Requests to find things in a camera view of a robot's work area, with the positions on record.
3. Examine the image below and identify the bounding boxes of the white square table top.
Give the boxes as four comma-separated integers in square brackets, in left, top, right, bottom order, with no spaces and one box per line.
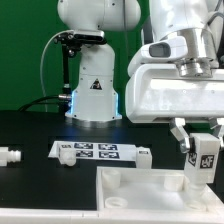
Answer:
[96,167,224,213]

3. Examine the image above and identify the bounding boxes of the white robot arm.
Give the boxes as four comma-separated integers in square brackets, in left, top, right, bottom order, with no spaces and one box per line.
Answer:
[58,0,224,151]

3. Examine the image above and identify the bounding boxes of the white camera cable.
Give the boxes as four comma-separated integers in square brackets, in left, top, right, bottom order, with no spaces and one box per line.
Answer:
[39,29,73,113]

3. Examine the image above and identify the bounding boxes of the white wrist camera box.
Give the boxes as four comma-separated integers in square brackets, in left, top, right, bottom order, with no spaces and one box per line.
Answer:
[127,36,188,76]

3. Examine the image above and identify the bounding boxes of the white L-shaped obstacle wall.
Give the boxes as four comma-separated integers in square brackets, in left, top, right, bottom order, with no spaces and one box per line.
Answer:
[0,208,224,224]

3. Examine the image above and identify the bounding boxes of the white sheet with tags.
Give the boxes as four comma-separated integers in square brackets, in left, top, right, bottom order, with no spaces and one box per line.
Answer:
[48,141,137,161]

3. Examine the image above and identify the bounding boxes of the black base cables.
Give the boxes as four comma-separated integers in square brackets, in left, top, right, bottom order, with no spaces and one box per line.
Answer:
[18,94,73,112]

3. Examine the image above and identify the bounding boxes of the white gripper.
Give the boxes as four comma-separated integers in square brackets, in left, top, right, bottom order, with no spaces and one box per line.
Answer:
[125,64,224,153]

